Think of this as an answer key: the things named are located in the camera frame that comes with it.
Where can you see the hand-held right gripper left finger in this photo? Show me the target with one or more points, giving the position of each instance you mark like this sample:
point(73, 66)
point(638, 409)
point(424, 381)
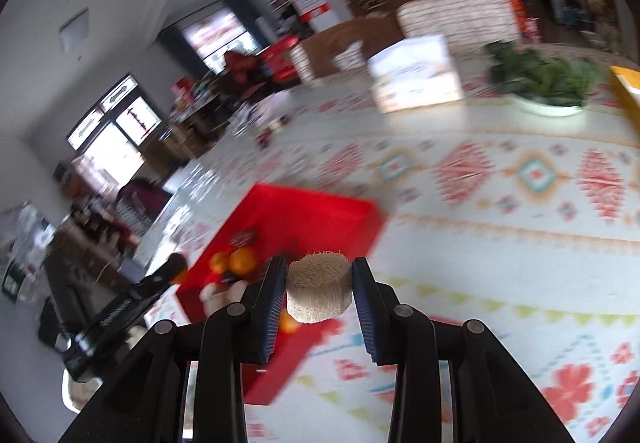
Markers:
point(270, 308)

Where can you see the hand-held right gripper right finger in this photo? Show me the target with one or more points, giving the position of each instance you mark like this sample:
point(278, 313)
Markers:
point(365, 313)

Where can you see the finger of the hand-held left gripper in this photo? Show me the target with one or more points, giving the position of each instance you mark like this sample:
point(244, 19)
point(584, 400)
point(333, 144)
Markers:
point(125, 313)

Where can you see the person's left hand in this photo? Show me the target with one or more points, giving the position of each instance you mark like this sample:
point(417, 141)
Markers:
point(80, 393)

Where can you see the patterned tablecloth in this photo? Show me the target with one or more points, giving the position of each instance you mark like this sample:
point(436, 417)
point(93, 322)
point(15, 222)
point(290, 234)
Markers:
point(500, 248)

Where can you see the lattice window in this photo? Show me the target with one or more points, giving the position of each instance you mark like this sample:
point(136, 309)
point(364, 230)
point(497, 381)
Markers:
point(115, 133)

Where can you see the red bag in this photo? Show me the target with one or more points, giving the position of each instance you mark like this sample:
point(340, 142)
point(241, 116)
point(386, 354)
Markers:
point(242, 68)

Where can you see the white tissue box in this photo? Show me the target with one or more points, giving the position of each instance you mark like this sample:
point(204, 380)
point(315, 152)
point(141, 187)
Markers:
point(415, 73)

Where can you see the red carton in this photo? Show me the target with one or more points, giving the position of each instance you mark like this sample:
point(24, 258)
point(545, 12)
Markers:
point(280, 58)

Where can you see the brown cardboard box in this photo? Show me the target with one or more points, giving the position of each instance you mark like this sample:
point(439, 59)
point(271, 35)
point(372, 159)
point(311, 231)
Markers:
point(340, 43)

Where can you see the pale green plate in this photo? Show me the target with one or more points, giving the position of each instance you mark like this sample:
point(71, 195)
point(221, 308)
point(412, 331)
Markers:
point(550, 108)

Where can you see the curtained window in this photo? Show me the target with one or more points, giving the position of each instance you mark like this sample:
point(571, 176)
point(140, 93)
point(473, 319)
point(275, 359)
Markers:
point(215, 33)

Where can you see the ceiling panel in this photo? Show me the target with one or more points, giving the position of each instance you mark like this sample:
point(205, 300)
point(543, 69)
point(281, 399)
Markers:
point(75, 29)

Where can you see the green spinach bunch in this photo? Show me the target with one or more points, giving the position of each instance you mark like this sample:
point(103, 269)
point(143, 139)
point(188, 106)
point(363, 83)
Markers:
point(545, 70)

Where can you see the red gift box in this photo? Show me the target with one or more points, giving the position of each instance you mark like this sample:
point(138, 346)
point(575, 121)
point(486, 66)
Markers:
point(525, 20)

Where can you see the gold box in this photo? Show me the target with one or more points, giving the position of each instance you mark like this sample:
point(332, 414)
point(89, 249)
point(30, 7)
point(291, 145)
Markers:
point(627, 93)

